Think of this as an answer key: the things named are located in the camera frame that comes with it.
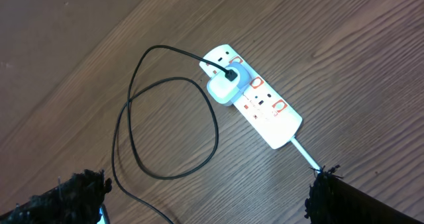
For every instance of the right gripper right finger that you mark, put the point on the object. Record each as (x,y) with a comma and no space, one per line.
(332,201)

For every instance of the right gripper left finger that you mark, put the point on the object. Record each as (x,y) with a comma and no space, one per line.
(76,201)

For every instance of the Samsung Galaxy smartphone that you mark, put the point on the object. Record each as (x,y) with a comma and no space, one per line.
(104,219)

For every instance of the white power strip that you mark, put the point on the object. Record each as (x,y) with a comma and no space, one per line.
(263,107)

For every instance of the white USB charger plug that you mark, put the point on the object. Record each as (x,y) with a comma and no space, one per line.
(227,92)

